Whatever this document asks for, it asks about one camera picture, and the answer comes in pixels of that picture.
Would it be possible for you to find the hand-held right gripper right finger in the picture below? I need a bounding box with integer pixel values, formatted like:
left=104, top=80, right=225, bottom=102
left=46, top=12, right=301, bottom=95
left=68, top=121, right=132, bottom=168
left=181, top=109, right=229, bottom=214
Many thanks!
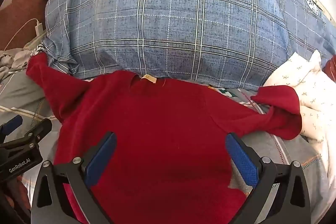
left=226, top=133, right=311, bottom=224

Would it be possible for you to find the red cloth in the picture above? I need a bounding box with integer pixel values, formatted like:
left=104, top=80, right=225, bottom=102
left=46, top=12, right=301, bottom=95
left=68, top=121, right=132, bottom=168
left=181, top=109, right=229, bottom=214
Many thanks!
left=323, top=55, right=336, bottom=80

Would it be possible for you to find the blue plaid pillow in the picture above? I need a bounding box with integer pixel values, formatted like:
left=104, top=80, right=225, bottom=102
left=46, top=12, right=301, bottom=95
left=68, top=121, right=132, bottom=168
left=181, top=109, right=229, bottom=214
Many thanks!
left=43, top=0, right=336, bottom=92

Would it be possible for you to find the red sweater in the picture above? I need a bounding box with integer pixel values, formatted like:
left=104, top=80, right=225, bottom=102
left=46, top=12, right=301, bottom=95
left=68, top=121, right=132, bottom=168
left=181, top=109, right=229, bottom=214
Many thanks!
left=26, top=53, right=302, bottom=224

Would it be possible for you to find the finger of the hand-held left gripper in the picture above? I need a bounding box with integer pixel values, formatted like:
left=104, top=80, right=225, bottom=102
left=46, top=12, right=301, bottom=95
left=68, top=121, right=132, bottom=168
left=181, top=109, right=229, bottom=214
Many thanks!
left=0, top=115, right=24, bottom=144
left=0, top=118, right=53, bottom=150

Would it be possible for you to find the white charger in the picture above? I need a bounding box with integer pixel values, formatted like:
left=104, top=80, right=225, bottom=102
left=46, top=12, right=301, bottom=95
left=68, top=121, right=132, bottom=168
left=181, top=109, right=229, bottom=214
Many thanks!
left=34, top=22, right=46, bottom=36

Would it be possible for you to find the grey crumpled cloth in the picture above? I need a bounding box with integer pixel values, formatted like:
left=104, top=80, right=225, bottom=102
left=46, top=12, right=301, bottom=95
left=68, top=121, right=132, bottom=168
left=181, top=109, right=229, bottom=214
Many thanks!
left=0, top=43, right=48, bottom=78

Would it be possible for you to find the white floral pillow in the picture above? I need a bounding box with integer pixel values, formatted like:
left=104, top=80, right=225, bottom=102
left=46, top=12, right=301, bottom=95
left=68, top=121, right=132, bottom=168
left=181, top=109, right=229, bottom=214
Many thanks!
left=262, top=50, right=336, bottom=144

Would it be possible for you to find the white charger cable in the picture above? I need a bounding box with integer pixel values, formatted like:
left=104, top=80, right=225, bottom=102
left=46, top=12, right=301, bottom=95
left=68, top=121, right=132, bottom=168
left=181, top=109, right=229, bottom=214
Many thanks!
left=4, top=19, right=40, bottom=51

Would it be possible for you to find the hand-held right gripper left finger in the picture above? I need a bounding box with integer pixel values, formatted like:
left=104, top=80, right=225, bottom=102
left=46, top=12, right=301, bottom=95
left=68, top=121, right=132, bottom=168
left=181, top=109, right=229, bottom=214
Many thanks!
left=31, top=132, right=117, bottom=224

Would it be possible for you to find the grey bedsheet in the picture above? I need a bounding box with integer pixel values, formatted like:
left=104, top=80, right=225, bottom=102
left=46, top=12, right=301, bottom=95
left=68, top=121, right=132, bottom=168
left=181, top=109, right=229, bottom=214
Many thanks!
left=0, top=67, right=336, bottom=224

